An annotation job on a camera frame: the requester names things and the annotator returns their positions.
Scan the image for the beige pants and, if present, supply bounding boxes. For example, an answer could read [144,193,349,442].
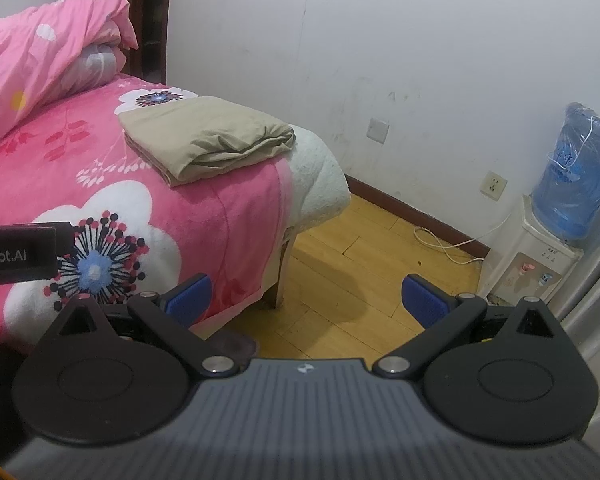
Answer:
[117,96,297,189]

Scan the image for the white water dispenser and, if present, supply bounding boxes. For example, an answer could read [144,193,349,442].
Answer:
[477,194,586,322]

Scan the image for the blue water bottle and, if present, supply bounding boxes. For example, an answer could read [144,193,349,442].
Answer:
[530,102,600,242]

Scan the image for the white power cable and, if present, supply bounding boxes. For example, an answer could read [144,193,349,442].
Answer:
[414,210,513,264]

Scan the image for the pink patterned quilt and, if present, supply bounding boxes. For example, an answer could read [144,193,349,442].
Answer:
[0,0,139,148]

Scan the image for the pink floral bed blanket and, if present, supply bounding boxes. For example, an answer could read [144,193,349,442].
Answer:
[0,72,293,346]

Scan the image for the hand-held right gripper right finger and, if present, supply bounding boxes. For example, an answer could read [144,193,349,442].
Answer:
[372,273,566,380]

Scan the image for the cream bed frame leg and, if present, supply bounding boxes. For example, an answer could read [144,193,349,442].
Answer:
[267,225,301,310]

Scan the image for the brown wooden door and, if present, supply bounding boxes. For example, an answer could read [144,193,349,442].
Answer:
[67,0,174,86]

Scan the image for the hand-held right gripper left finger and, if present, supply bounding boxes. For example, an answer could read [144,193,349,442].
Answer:
[47,273,241,378]

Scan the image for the white wall socket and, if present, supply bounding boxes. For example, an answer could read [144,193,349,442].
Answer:
[480,171,508,202]

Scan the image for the white wall switch plate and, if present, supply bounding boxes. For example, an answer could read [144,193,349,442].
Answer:
[367,117,391,144]

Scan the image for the white fleece mattress pad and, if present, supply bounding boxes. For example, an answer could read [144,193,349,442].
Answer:
[277,125,352,233]

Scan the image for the dark wooden baseboard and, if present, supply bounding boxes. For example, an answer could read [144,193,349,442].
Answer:
[344,174,492,261]

